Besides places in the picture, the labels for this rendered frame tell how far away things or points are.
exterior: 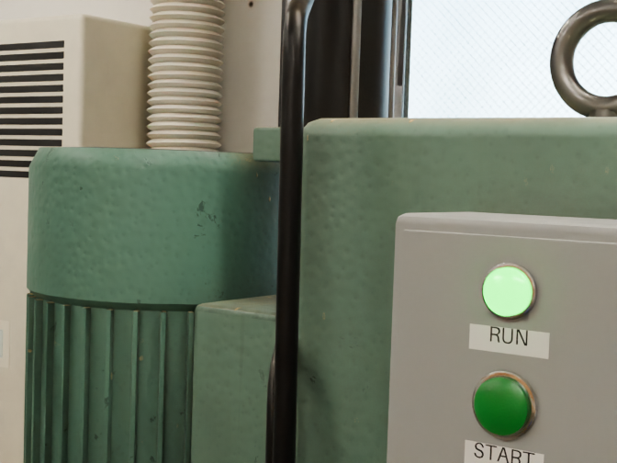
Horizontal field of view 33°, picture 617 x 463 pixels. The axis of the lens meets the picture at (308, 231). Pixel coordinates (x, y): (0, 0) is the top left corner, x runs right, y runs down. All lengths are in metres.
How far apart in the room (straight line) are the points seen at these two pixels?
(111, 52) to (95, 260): 1.62
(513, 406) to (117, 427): 0.32
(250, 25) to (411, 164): 1.82
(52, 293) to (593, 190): 0.34
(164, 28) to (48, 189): 1.55
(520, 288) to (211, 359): 0.26
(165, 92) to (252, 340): 1.61
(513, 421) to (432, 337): 0.04
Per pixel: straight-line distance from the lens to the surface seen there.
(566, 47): 0.55
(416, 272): 0.39
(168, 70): 2.16
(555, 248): 0.37
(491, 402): 0.38
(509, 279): 0.37
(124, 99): 2.25
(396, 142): 0.47
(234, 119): 2.27
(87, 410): 0.64
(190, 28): 2.17
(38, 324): 0.67
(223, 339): 0.58
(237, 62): 2.28
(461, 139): 0.45
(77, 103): 2.16
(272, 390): 0.48
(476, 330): 0.38
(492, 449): 0.39
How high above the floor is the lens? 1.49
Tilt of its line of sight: 3 degrees down
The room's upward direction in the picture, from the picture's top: 2 degrees clockwise
